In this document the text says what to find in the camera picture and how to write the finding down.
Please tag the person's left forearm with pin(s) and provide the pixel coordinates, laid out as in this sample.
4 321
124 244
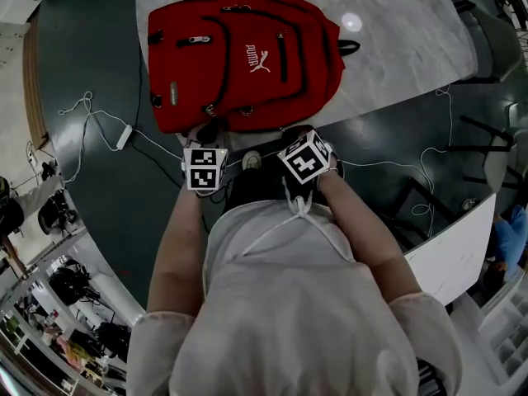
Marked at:
177 241

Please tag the white power strip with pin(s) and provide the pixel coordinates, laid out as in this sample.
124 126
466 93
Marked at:
122 138

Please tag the person's black trousers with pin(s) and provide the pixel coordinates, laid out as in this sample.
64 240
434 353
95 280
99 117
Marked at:
255 188

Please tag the grey chair with black frame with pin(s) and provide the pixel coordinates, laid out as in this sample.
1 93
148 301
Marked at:
491 39
495 155

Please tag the person's right forearm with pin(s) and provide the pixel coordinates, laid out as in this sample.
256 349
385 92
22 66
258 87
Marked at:
359 229

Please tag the person's white shirt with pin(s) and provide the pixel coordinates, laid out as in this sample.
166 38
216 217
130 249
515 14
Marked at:
288 312

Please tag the white board panel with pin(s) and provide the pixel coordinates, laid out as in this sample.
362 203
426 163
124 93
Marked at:
453 250

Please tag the black headset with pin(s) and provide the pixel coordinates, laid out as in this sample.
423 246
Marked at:
68 281

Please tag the red backpack bag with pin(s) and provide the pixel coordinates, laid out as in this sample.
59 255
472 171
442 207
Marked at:
247 97

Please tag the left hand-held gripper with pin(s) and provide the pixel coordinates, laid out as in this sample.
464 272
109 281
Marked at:
203 167

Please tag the wooden board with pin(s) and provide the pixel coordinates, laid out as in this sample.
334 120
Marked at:
34 89

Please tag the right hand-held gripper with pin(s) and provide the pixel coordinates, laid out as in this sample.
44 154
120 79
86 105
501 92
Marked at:
303 159

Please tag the person's white shoe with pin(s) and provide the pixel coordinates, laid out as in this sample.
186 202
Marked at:
251 161

